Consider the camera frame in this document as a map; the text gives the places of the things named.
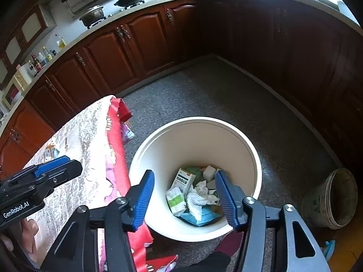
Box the small yellow drawer box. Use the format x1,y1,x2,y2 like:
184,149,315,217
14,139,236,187
14,69,32,87

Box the white countertop appliance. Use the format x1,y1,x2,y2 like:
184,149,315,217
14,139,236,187
1,79,24,111

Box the wooden kitchen base cabinet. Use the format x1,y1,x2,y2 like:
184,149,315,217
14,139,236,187
196,0,363,173
0,1,199,176

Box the blue plastic packet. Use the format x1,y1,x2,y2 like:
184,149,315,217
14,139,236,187
180,207,224,227

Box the light blue plastic item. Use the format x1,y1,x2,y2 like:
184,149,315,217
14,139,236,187
320,240,337,261

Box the dirty old bucket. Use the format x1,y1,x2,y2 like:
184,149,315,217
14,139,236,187
301,168,358,230

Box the white plastic jug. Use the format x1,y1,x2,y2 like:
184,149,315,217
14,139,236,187
17,62,36,80

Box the brown wooden kitchen cabinets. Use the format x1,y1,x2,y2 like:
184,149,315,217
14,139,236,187
0,0,363,131

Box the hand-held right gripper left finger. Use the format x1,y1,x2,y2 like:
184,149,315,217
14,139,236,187
40,169,155,272

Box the green and white packet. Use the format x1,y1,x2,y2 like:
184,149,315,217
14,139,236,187
165,187,188,217

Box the red flowered tablecloth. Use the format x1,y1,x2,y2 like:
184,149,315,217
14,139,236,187
98,96,178,272

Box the white plastic bin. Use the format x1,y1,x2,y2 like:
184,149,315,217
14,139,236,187
128,117,263,243

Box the metal cooking pot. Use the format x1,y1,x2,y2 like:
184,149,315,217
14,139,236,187
79,5,105,28

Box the wooden wall cabinet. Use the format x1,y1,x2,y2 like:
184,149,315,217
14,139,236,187
0,4,57,90

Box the beige quilted tablecloth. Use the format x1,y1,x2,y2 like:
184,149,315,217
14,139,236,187
21,95,120,272

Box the person's dark clothing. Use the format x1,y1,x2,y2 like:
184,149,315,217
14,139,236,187
147,232,247,272

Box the person's left hand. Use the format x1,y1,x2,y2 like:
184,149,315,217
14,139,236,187
0,219,39,263

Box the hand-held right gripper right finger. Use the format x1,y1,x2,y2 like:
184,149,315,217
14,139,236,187
215,169,332,272

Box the green and pink knitted cloth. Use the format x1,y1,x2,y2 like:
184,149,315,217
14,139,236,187
184,166,206,177

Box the white and orange packet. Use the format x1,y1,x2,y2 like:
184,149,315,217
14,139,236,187
42,144,61,160

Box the white and green medicine box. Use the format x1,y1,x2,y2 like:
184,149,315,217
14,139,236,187
172,168,197,194

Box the yellow oil bottle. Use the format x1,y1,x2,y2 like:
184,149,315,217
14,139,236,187
55,33,67,51

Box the white foam block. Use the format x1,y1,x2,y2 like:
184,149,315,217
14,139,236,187
203,165,217,182

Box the dark sauce bottle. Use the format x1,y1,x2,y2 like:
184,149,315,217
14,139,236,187
31,54,43,73

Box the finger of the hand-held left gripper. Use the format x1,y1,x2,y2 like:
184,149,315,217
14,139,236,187
42,160,83,189
8,155,71,185

